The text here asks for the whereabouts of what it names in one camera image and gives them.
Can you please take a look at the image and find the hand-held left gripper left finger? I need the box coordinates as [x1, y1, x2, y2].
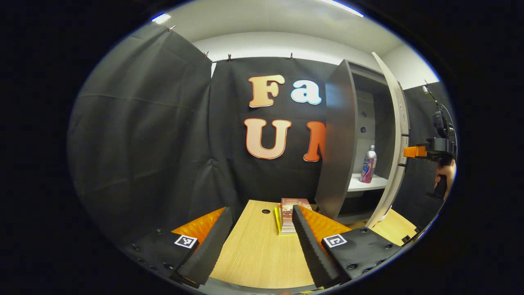
[117, 207, 233, 287]

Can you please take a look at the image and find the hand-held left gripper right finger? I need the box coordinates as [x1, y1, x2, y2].
[291, 204, 404, 288]

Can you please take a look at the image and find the silver bottle with pink label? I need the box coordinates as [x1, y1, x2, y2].
[360, 145, 377, 184]

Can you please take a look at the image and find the white cabinet shelf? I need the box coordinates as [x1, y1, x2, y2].
[347, 174, 388, 192]

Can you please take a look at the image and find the grey cabinet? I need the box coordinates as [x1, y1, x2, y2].
[314, 59, 410, 226]

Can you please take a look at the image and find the black backdrop cloth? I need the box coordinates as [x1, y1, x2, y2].
[68, 25, 458, 246]

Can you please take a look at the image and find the long ceiling light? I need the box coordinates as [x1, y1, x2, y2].
[319, 0, 364, 18]

